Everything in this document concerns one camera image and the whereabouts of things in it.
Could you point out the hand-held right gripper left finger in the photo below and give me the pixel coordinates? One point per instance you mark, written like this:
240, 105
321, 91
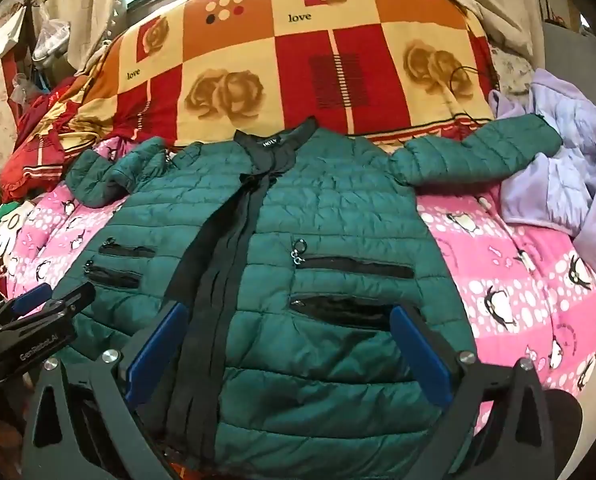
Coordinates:
155, 355

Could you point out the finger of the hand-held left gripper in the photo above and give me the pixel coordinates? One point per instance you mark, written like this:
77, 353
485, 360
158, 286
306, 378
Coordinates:
32, 296
73, 300

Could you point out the white cartoon print cloth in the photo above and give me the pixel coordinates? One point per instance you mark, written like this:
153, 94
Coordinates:
3, 230

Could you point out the grey chair back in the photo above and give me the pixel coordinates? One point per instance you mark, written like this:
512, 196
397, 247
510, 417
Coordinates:
568, 55

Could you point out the beige fleece cloth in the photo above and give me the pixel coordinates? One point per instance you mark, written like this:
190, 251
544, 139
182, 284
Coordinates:
503, 10

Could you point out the red frilled cloth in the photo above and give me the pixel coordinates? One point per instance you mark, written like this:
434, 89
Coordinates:
38, 150

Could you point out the cream curtain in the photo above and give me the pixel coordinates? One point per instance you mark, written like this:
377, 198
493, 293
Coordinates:
78, 0

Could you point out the pink penguin blanket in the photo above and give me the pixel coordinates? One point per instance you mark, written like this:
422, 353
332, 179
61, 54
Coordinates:
503, 270

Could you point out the green puffer jacket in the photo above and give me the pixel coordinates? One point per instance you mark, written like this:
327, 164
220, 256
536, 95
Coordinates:
328, 210

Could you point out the red orange rose blanket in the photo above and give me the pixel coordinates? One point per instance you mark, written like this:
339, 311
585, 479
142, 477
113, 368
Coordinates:
298, 60

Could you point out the white paper bag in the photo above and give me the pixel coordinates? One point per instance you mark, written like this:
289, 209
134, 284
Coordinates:
8, 35

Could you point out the purple jacket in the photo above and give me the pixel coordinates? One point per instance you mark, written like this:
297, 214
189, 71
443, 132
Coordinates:
568, 185

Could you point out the floral sheet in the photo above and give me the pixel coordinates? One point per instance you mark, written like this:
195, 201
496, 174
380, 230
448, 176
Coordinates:
513, 71

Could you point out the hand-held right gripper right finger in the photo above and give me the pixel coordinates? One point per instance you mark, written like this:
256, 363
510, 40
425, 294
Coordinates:
423, 355

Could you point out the clear plastic bag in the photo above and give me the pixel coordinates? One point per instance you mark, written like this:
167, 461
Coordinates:
50, 40

